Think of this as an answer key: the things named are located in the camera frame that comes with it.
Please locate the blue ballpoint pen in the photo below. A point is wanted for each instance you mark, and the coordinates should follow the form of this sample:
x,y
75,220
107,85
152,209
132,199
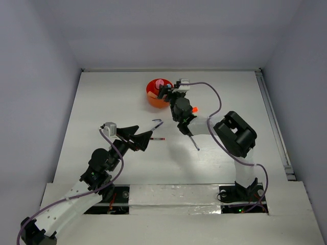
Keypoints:
x,y
194,143

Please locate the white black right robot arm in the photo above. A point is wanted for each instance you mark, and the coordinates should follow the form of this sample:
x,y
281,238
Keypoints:
x,y
231,132

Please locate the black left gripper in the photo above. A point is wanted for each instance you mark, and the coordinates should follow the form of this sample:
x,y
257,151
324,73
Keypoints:
x,y
141,139

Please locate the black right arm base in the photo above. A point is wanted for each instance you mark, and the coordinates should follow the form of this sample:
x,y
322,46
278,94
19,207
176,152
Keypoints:
x,y
236,199

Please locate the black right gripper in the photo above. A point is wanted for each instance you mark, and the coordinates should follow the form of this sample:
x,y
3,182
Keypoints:
x,y
162,91

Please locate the orange translucent highlighter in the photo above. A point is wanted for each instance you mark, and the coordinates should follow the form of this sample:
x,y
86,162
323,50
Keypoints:
x,y
150,94

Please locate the pink capped sticker bottle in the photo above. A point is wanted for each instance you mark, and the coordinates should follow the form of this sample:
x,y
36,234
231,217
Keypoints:
x,y
159,82

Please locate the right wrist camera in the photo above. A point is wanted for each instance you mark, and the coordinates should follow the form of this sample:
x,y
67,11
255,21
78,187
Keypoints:
x,y
182,86

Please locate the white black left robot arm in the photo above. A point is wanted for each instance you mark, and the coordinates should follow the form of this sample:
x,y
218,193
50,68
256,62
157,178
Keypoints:
x,y
94,185

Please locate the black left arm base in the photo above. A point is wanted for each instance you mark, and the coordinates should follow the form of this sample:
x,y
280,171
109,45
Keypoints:
x,y
118,204

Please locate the orange round divided organizer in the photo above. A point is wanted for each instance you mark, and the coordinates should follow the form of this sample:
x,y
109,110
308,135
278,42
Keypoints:
x,y
152,91

